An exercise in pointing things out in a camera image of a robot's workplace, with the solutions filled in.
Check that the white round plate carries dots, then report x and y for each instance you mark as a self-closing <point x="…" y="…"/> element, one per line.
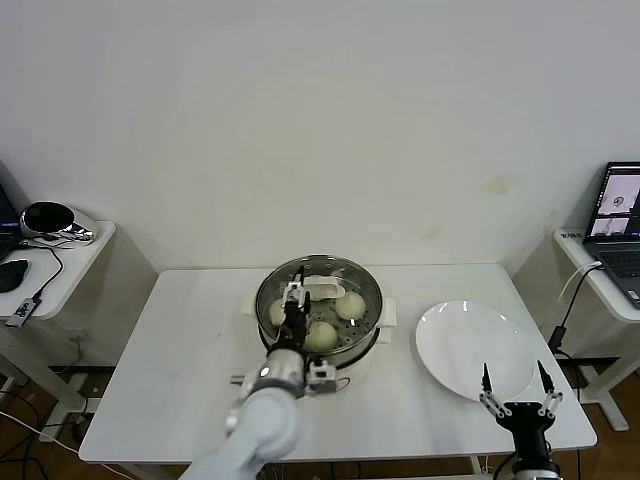
<point x="465" y="350"/>

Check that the white side table with headset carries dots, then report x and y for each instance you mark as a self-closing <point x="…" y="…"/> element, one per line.
<point x="80" y="260"/>

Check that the grey laptop showing camera views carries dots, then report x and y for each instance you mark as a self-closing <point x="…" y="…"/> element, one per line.
<point x="620" y="260"/>

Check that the white steamed baozi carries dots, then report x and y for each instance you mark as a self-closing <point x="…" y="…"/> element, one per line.
<point x="351" y="306"/>
<point x="322" y="336"/>
<point x="276" y="312"/>

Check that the black computer mouse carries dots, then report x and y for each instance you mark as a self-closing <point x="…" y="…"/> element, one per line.
<point x="12" y="275"/>

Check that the stainless steel steamer basket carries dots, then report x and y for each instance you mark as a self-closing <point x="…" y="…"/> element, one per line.
<point x="370" y="340"/>

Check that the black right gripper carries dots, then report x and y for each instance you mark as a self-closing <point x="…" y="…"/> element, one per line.
<point x="530" y="430"/>

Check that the white wall socket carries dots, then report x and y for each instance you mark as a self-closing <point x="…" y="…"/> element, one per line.
<point x="78" y="337"/>

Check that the dark laptop with grey lid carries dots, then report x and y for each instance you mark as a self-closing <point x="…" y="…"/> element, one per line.
<point x="6" y="210"/>

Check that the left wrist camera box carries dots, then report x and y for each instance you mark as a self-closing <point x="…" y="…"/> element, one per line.
<point x="322" y="377"/>

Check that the label sticker with black text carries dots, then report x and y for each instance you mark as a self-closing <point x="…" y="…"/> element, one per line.
<point x="572" y="236"/>

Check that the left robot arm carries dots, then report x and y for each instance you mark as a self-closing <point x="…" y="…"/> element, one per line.
<point x="265" y="420"/>

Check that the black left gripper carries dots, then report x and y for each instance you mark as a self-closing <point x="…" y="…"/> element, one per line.
<point x="294" y="332"/>

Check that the grey usb hub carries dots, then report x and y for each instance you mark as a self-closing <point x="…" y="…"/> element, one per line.
<point x="21" y="312"/>

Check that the chrome and black headset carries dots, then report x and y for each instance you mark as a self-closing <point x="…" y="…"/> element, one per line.
<point x="47" y="218"/>

